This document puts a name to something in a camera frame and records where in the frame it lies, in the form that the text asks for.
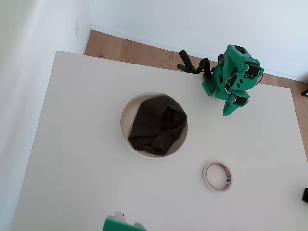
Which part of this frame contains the white masking tape roll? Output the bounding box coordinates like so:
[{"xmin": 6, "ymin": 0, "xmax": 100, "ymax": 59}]
[{"xmin": 202, "ymin": 161, "xmax": 233, "ymax": 193}]

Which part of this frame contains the white round bowl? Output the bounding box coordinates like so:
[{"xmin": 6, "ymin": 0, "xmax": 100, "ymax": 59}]
[{"xmin": 119, "ymin": 91, "xmax": 189, "ymax": 160}]

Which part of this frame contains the dark grey cloth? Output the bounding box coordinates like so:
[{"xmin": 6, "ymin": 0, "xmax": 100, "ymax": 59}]
[{"xmin": 128, "ymin": 95, "xmax": 188, "ymax": 156}]

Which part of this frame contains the white baseboard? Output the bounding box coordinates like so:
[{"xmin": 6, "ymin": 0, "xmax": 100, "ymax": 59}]
[{"xmin": 81, "ymin": 23, "xmax": 308, "ymax": 84}]

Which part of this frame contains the green printed part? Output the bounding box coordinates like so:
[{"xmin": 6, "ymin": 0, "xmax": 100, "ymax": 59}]
[{"xmin": 103, "ymin": 215, "xmax": 147, "ymax": 231}]

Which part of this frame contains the thin white wire loop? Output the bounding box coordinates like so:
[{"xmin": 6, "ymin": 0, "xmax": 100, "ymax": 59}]
[{"xmin": 223, "ymin": 76, "xmax": 236, "ymax": 96}]

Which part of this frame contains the black table clamp long handle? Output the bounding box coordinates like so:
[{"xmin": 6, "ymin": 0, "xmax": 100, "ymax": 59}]
[{"xmin": 177, "ymin": 50, "xmax": 215, "ymax": 81}]

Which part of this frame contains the white plastic bracket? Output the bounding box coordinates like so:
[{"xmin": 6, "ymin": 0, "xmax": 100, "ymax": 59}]
[{"xmin": 113, "ymin": 211, "xmax": 128, "ymax": 223}]

